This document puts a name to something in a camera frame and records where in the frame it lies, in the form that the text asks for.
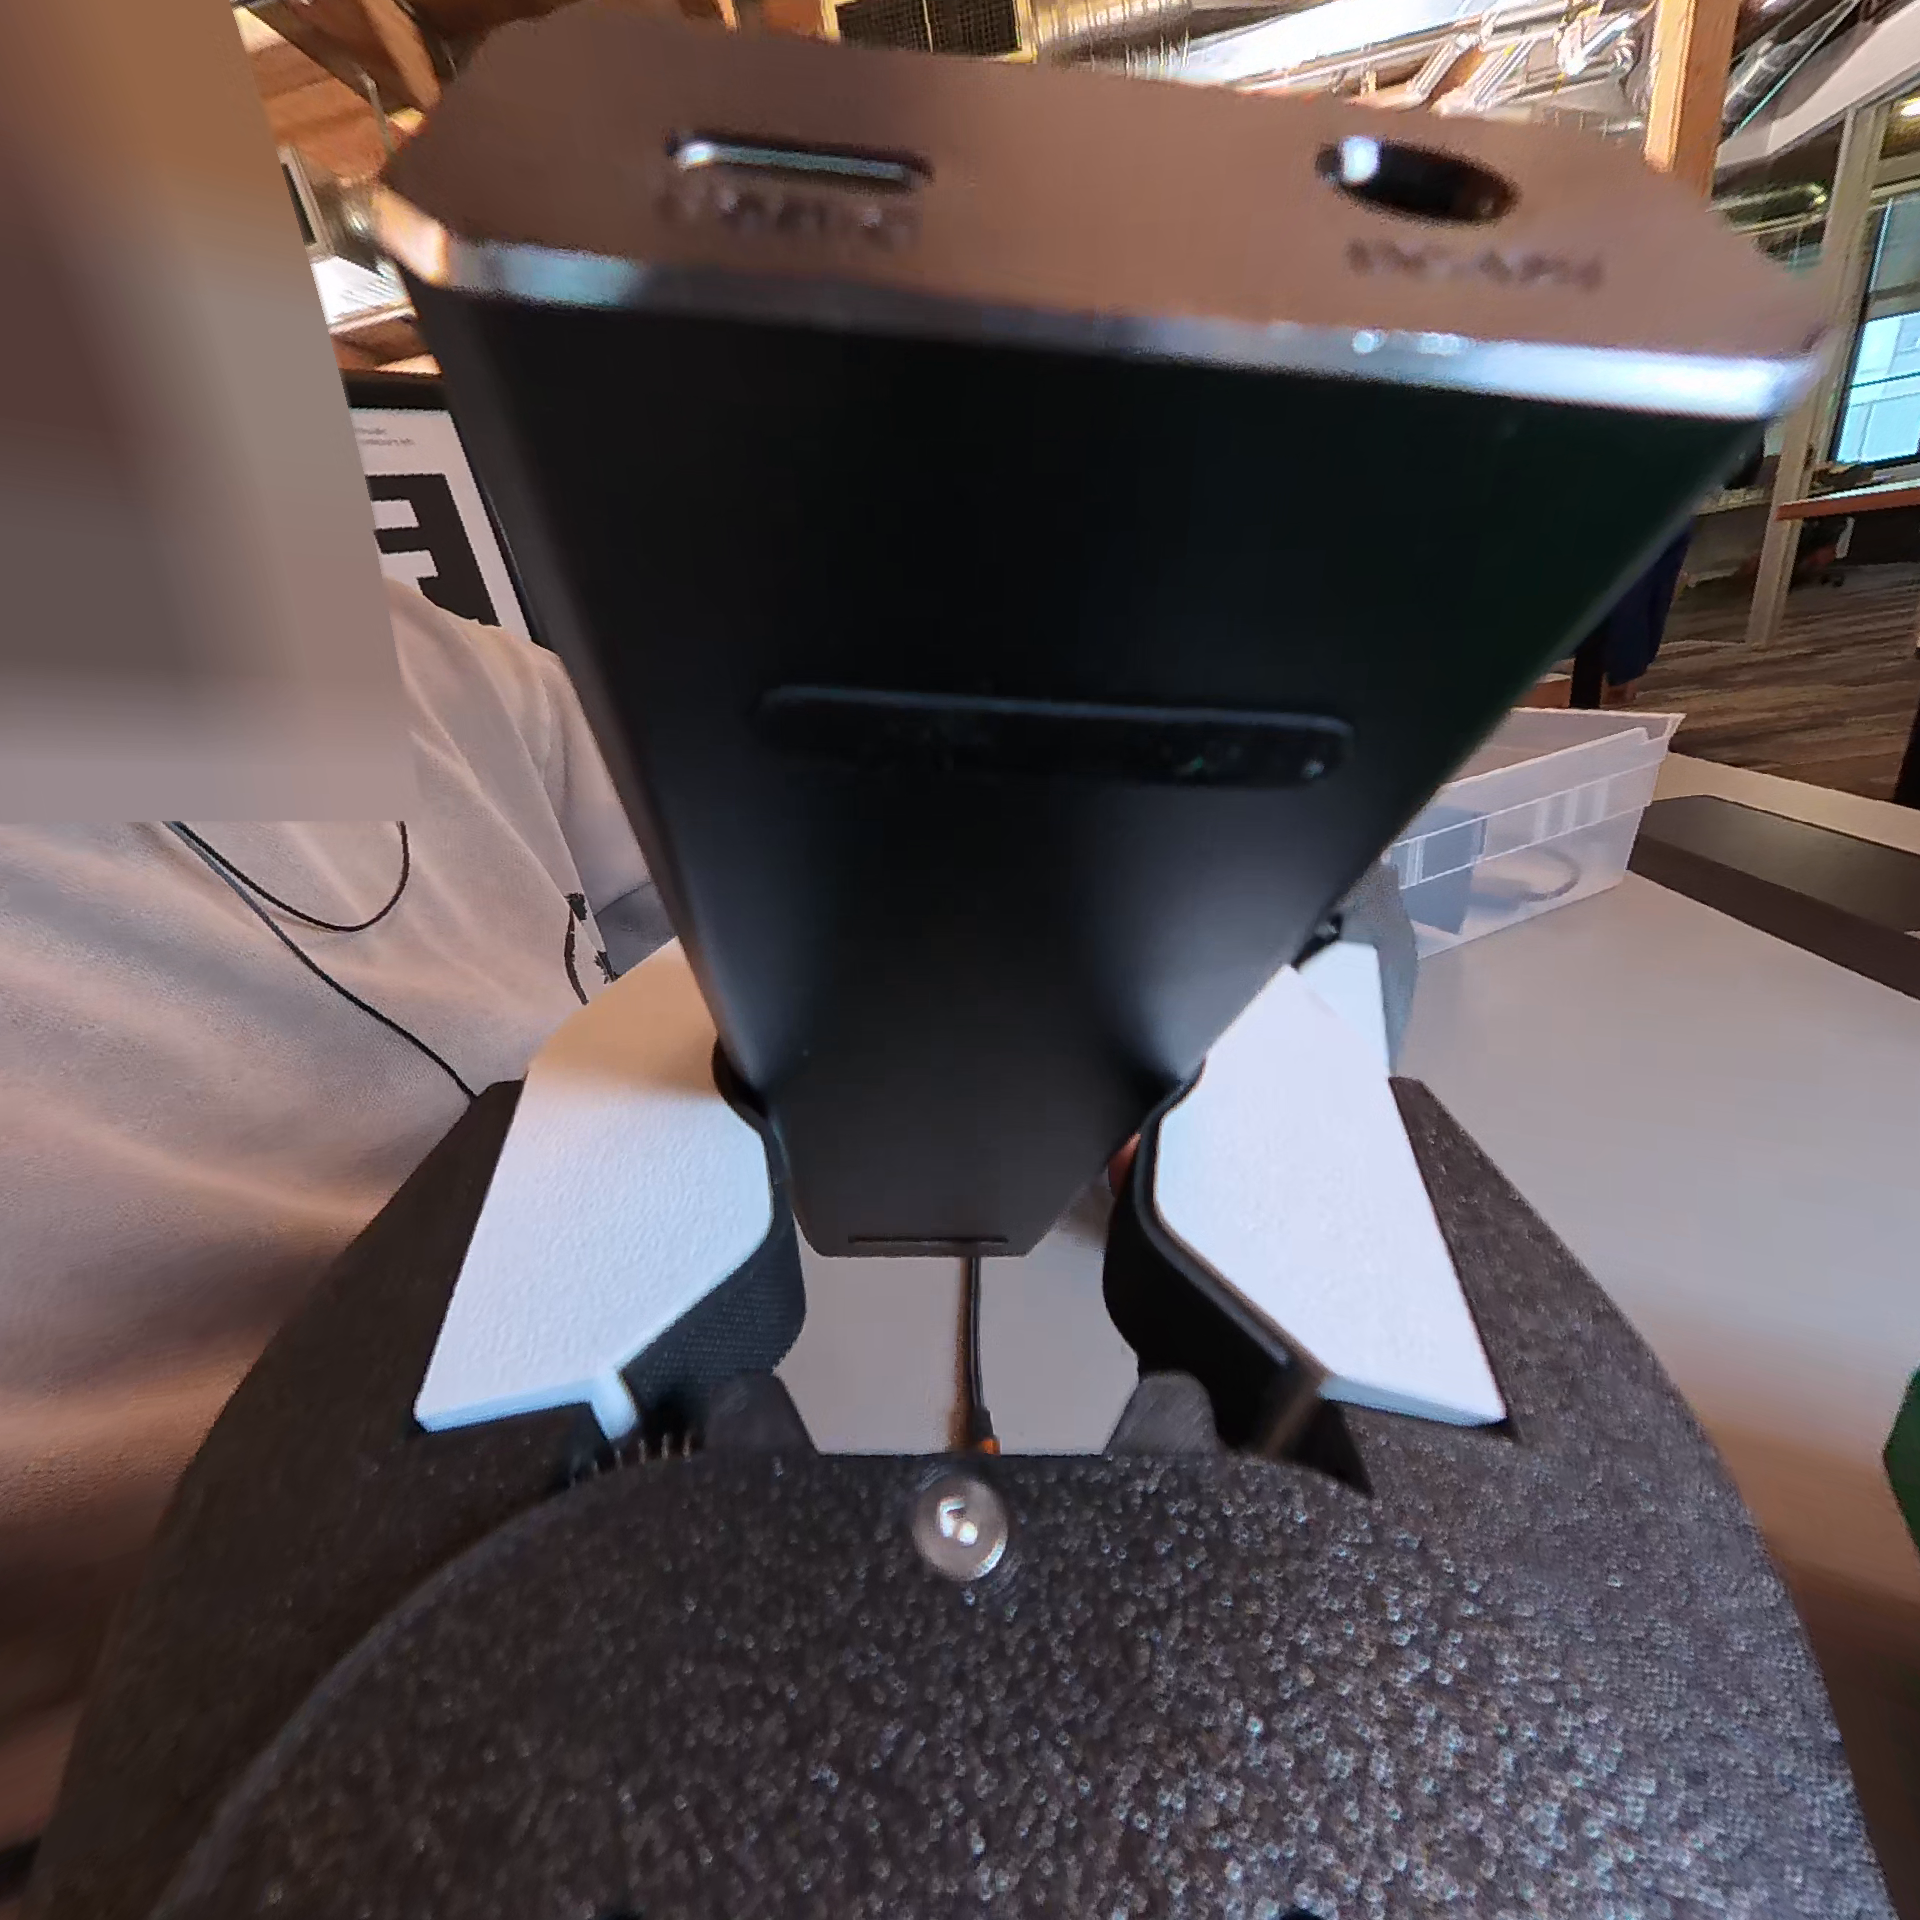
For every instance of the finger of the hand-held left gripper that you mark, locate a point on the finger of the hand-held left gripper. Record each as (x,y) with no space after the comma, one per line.
(1339,984)

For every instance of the dark blue garment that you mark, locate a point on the dark blue garment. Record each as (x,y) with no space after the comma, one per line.
(1635,616)

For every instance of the wooden post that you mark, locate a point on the wooden post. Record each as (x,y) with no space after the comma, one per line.
(1692,89)

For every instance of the black-and-white marker board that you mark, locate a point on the black-and-white marker board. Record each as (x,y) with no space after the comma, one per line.
(436,524)

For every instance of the black multi-port usb hub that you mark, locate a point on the black multi-port usb hub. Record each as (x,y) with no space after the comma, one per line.
(975,600)

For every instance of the green plastic bin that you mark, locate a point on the green plastic bin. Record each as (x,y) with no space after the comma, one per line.
(1905,1454)

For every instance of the black desk mat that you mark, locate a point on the black desk mat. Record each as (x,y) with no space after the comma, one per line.
(1787,886)

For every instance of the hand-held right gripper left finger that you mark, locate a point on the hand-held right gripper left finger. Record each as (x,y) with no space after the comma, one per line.
(599,1244)

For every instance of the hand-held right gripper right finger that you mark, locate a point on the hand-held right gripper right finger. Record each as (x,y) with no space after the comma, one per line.
(1337,1244)

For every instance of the clear plastic storage box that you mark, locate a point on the clear plastic storage box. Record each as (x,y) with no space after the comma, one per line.
(1561,797)

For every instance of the person in white hoodie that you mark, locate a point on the person in white hoodie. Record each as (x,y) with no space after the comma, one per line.
(225,1125)

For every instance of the brown-top desk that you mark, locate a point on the brown-top desk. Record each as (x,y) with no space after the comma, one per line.
(1852,504)

